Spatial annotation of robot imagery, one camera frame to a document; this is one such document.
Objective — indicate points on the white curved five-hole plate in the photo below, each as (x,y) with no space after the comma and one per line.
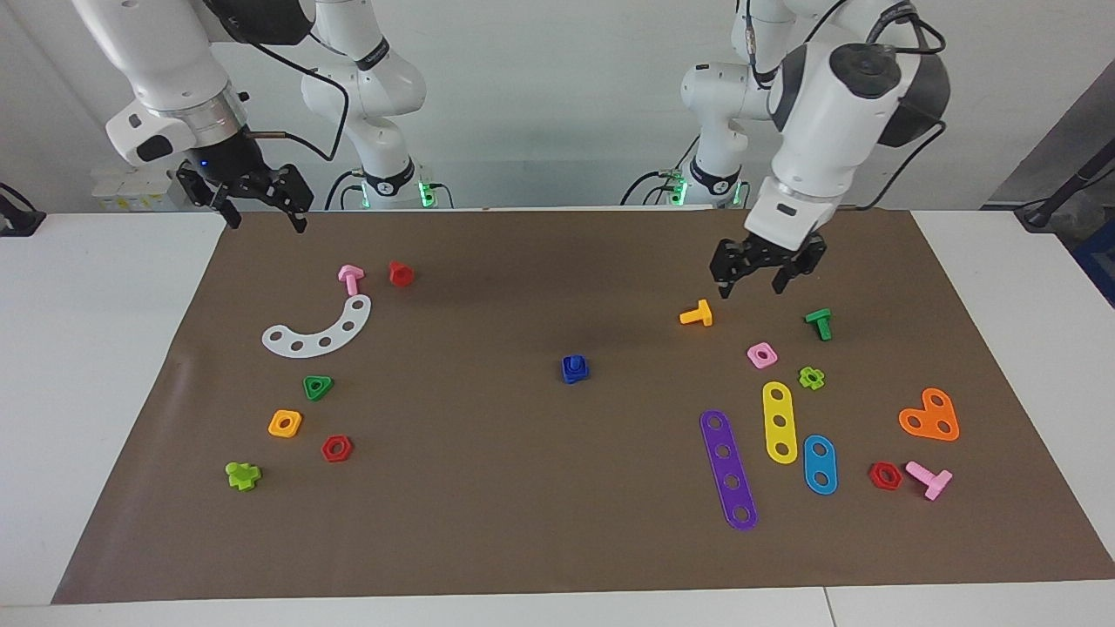
(336,335)

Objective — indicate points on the black pole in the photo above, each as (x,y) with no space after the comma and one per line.
(1067,185)

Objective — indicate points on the orange three-hole corner plate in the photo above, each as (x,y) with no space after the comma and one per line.
(929,418)

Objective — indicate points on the purple four-hole plate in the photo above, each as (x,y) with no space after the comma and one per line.
(729,468)

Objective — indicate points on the lime green cross-head bolt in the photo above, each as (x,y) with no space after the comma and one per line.
(241,477)

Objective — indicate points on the white power boxes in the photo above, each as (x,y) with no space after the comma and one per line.
(131,192)

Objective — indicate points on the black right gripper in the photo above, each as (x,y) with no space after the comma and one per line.
(231,165)

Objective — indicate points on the yellow three-hole plate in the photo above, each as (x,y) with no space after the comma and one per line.
(779,407)

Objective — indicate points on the large pink plastic bolt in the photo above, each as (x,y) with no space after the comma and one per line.
(934,482)

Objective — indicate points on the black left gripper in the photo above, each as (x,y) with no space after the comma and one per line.
(766,251)

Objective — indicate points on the blue square plastic nut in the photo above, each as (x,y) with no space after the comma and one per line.
(575,377)

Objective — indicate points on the black clamp device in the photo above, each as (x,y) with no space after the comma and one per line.
(22,222)

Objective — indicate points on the red hexagon plastic nut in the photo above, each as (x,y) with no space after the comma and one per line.
(886,486)
(336,458)

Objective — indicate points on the blue plastic bolt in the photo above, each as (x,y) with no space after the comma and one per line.
(572,360)

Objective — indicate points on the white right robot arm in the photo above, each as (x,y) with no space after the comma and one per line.
(165,70)

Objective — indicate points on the pink square plastic nut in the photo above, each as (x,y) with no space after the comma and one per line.
(770,360)

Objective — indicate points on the green triangle plastic nut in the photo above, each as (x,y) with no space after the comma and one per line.
(317,394)

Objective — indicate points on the blue two-hole plate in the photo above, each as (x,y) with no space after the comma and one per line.
(820,464)

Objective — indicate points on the orange square plastic nut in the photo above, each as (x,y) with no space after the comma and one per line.
(294,430)

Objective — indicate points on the small pink plastic bolt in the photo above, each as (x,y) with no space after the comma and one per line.
(351,279)

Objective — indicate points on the lime green flower nut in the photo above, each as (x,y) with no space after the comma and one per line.
(819,381)

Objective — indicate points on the red plastic bolt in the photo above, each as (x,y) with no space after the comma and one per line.
(401,274)

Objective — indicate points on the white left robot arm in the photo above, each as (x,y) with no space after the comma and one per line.
(827,113)

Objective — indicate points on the orange plastic bolt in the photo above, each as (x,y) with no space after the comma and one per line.
(702,315)

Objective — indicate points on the blue box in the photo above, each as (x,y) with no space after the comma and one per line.
(1099,257)

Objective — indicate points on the green plastic bolt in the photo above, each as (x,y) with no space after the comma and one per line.
(821,324)

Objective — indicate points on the brown table mat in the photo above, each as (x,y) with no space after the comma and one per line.
(523,488)

